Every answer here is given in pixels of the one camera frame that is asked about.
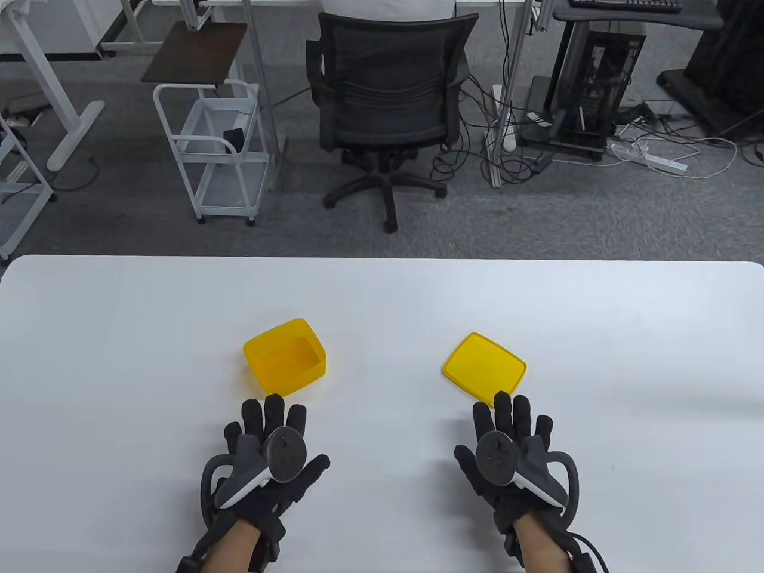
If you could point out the person's left hand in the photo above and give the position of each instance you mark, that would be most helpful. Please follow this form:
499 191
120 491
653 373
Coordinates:
298 484

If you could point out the person's right hand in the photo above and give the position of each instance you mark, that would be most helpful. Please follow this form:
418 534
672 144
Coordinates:
477 477

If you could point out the yellow container lid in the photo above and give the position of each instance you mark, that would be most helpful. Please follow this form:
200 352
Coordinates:
483 367

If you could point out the yellow plastic food container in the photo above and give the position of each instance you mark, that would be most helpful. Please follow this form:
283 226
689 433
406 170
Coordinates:
286 358

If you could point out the person's right forearm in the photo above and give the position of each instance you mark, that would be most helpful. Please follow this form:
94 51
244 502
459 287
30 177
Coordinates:
540 549

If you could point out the person's left forearm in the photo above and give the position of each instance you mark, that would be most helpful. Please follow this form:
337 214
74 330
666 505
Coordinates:
230 549

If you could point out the black white right hand controller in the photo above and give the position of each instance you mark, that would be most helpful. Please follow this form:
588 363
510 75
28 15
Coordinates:
495 456

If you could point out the black white hand controller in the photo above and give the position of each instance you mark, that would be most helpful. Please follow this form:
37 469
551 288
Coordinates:
286 455
495 456

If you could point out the black white left hand controller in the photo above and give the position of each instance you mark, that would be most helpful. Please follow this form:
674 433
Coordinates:
286 455

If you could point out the white metal utility cart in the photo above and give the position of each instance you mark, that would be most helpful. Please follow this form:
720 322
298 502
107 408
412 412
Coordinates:
227 191

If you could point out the white power strip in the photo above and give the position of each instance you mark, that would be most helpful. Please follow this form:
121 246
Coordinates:
656 160

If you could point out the black mesh office chair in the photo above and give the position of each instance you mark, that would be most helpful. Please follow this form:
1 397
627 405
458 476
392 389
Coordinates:
388 89

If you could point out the black computer tower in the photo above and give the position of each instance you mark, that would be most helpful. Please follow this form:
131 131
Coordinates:
597 77

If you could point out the dark brown wooden board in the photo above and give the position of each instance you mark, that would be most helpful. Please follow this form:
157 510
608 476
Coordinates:
197 54

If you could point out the black stand base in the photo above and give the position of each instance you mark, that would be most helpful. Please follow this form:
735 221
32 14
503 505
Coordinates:
728 59

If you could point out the black keyboard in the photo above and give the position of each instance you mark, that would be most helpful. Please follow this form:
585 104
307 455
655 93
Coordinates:
627 5

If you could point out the dark grey desk top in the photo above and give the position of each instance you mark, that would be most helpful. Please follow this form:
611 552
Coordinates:
686 19

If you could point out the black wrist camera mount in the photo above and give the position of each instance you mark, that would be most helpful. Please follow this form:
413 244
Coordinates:
588 558
268 546

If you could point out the aluminium frame post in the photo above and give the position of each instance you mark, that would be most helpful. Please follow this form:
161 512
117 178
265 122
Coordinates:
507 89

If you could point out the white desk leg frame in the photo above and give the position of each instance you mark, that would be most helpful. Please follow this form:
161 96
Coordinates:
59 101

